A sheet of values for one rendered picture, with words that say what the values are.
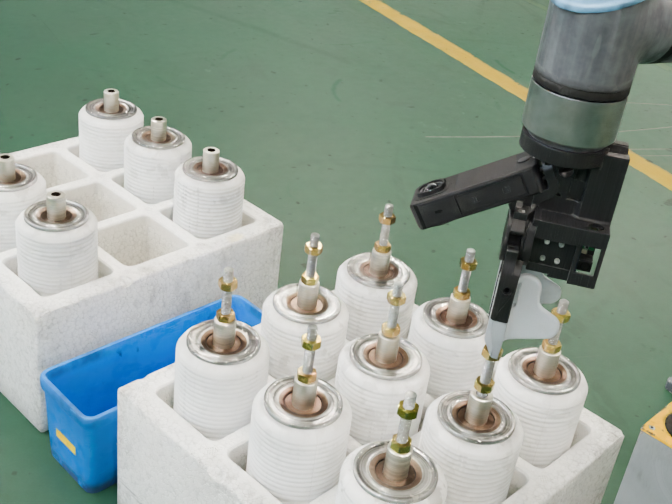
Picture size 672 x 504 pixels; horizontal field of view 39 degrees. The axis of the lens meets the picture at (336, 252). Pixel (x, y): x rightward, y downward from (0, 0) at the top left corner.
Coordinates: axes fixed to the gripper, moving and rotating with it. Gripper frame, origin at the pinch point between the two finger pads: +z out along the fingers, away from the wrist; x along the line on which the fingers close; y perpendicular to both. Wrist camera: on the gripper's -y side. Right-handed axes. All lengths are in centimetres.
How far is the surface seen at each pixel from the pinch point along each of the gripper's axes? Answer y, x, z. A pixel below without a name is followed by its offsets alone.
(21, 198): -59, 22, 11
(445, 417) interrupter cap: -2.3, -1.4, 9.8
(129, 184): -53, 41, 16
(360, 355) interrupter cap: -12.0, 4.9, 9.7
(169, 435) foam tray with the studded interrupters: -28.5, -5.1, 17.3
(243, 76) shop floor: -66, 138, 35
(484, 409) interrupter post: 1.1, -1.1, 8.0
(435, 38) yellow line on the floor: -27, 195, 35
